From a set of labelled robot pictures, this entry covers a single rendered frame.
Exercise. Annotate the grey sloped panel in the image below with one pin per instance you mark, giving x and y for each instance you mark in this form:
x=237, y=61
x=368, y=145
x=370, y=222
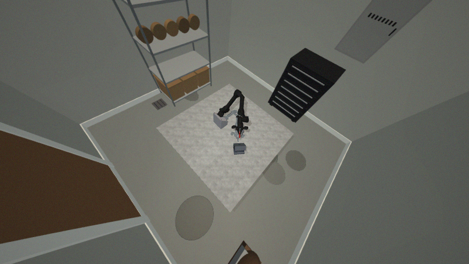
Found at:
x=239, y=148

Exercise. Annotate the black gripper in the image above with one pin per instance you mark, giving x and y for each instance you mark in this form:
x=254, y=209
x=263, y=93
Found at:
x=239, y=125

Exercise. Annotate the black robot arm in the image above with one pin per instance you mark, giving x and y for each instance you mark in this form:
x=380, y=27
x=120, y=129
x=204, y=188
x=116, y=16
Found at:
x=225, y=109

